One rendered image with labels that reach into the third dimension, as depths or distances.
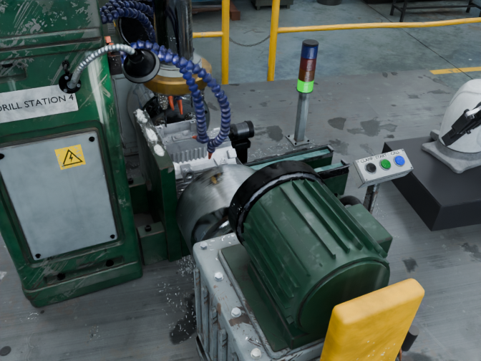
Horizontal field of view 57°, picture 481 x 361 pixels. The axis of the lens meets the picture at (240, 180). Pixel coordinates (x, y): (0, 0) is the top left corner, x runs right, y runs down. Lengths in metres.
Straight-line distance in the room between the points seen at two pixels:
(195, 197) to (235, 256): 0.25
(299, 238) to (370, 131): 1.39
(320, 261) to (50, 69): 0.60
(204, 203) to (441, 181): 0.88
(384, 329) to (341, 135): 1.39
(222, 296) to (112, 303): 0.53
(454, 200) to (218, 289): 0.94
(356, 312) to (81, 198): 0.71
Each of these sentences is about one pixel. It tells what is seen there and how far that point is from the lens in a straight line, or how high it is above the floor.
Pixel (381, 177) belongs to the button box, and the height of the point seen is 1.05.
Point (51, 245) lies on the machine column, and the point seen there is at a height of 1.02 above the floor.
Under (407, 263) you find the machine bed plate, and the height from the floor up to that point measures 0.80.
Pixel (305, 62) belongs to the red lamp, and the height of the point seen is 1.15.
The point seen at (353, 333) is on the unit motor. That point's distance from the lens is 0.60.
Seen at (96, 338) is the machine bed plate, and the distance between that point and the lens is 1.23.
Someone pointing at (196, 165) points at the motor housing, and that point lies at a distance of 1.25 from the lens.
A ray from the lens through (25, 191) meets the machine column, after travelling 1.06.
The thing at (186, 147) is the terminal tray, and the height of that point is 1.12.
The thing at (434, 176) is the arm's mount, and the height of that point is 0.91.
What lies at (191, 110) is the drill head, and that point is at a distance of 1.48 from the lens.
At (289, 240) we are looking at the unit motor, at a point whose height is 1.33.
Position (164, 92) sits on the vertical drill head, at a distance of 1.10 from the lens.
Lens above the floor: 1.81
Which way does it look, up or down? 38 degrees down
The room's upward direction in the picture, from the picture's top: 2 degrees clockwise
